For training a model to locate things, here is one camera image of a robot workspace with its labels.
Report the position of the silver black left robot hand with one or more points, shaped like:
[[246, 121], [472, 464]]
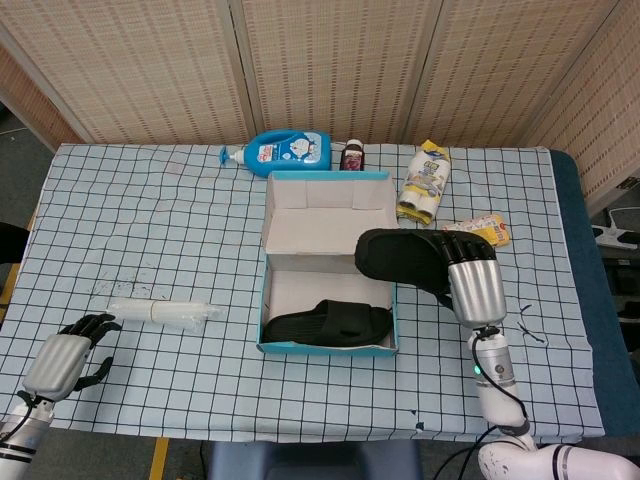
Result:
[[55, 365]]

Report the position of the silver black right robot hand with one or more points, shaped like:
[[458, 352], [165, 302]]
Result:
[[477, 292]]

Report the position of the black rubber slipper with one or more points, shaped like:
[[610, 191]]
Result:
[[400, 255], [320, 325]]

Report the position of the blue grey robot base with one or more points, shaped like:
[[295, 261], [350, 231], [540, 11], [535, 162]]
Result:
[[300, 462]]

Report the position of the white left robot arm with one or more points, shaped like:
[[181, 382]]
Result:
[[25, 425]]

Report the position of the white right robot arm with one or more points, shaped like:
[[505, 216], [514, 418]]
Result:
[[495, 390]]

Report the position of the blue cardboard shoe box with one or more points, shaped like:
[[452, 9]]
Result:
[[320, 225]]

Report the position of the small black thread piece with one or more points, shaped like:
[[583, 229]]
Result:
[[531, 334], [524, 309]]

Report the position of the yellow rectangular packet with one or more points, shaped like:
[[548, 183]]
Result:
[[492, 227]]

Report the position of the clear plastic wrapped bundle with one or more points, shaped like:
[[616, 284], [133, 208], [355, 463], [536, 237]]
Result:
[[150, 311]]

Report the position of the blue padded table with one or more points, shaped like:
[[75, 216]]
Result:
[[575, 225]]

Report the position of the white rolls yellow pack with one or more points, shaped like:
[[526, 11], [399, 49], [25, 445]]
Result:
[[425, 180]]

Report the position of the black object beside table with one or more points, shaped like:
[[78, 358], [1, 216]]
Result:
[[12, 242]]

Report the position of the white chair base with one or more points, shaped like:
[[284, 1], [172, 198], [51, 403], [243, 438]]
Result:
[[617, 232]]

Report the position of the checkered light blue tablecloth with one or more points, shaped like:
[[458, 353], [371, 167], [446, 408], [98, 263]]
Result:
[[150, 225]]

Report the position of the small dark medicine bottle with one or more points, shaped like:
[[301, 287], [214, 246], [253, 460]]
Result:
[[352, 159]]

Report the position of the blue pump detergent bottle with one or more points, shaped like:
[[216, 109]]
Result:
[[290, 152]]

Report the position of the woven folding screen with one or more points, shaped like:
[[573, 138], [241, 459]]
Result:
[[150, 60]]

